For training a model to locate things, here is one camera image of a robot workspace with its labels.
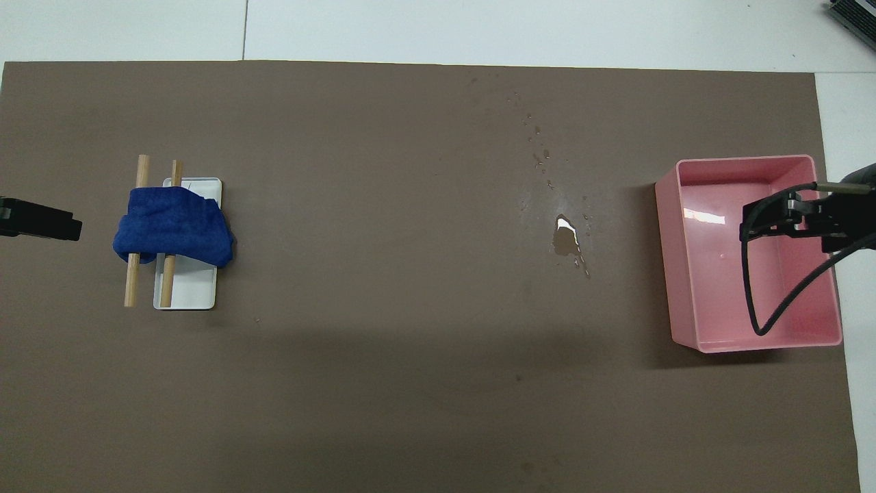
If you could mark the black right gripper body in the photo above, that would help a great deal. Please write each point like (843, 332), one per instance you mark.
(852, 212)

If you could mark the blue towel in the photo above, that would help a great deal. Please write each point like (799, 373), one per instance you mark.
(174, 226)

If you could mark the white towel rack base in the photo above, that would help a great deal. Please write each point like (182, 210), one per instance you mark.
(195, 287)

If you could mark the water puddle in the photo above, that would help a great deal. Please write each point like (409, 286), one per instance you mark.
(564, 241)

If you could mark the pink plastic bin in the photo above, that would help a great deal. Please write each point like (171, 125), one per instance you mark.
(725, 294)

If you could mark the grey ribbed device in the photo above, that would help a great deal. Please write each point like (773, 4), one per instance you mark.
(855, 15)

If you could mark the brown table mat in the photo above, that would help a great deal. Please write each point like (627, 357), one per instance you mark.
(410, 342)

